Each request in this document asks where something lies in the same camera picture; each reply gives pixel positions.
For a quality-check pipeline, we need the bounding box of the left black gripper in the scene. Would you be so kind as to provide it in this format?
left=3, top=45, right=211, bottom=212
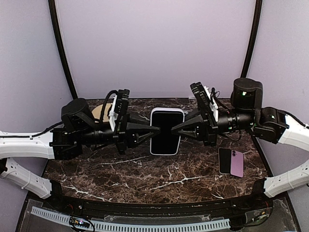
left=77, top=113, right=161, bottom=155

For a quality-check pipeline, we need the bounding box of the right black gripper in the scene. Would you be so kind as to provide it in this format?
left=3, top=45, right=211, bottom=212
left=171, top=102, right=255, bottom=146

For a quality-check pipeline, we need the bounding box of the lavender phone case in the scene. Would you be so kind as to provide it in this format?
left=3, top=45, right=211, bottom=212
left=149, top=107, right=186, bottom=156

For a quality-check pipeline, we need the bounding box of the black phone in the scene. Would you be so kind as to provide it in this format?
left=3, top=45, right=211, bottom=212
left=151, top=111, right=183, bottom=155

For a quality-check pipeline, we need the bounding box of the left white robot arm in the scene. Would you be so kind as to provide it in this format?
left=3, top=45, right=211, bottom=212
left=0, top=98, right=160, bottom=211

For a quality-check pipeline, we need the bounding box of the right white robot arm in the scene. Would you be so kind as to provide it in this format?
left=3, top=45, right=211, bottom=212
left=171, top=78, right=309, bottom=210

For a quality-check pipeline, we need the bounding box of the black phone face up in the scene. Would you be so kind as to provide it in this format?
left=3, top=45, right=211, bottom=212
left=218, top=148, right=232, bottom=174

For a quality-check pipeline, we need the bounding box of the pink phone face down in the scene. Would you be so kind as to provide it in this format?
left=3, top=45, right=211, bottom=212
left=230, top=150, right=244, bottom=178

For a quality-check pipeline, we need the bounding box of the beige round plate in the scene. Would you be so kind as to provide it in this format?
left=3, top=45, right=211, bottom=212
left=92, top=103, right=112, bottom=122

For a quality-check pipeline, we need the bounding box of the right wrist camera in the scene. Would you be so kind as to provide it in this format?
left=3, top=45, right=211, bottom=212
left=190, top=82, right=219, bottom=122

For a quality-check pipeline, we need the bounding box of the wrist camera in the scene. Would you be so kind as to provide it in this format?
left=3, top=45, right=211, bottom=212
left=190, top=82, right=219, bottom=122
left=109, top=89, right=130, bottom=131

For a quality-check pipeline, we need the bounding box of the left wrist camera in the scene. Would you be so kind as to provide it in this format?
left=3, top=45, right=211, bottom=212
left=109, top=89, right=130, bottom=131

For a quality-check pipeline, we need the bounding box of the right black frame post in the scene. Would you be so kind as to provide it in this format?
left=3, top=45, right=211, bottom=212
left=232, top=0, right=263, bottom=104

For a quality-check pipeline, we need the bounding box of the black frame post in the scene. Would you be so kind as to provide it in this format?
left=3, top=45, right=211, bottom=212
left=48, top=0, right=78, bottom=99
left=232, top=0, right=263, bottom=104

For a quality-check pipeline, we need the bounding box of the white slotted cable duct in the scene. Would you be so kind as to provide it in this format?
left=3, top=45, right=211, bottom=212
left=30, top=206, right=231, bottom=232

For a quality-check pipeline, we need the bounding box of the left black frame post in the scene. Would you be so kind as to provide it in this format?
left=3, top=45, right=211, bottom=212
left=48, top=0, right=78, bottom=99

